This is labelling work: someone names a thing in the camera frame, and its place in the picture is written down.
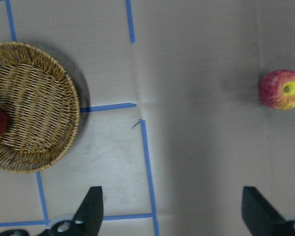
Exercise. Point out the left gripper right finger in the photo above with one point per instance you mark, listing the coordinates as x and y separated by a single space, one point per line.
261 218

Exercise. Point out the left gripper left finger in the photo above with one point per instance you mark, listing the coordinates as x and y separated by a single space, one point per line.
85 222

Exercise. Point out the red yellow apple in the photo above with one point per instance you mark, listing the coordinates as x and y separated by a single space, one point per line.
277 89

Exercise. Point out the round wicker basket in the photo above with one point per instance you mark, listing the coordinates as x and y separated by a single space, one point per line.
43 107

